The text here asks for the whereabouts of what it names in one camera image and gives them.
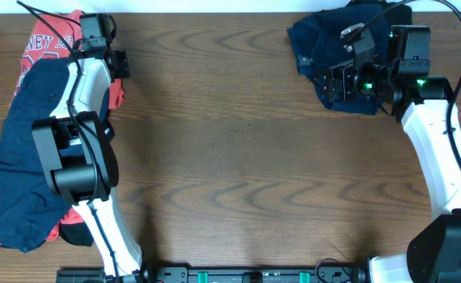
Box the navy blue shorts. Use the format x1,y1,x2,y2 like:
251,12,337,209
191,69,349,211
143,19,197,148
0,58,70,252

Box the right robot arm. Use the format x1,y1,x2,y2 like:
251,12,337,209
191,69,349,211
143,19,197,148
315,24,461,282

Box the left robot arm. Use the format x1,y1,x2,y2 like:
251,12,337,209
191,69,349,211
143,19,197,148
31,13,148,283

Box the folded navy garment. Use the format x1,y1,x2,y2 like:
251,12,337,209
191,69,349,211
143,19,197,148
287,2,399,116

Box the red printed t-shirt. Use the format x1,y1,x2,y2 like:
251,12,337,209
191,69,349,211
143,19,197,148
13,9,126,241

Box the folded black garment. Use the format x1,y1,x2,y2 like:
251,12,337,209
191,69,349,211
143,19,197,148
346,0,412,27

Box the black garment under red shirt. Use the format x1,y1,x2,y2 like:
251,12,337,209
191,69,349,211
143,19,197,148
54,118,115,247

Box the green clip on rail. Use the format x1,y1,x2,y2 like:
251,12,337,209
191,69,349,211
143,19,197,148
299,272,310,283
197,272,209,283

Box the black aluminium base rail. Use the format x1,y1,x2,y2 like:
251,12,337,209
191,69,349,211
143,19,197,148
56,265,370,283

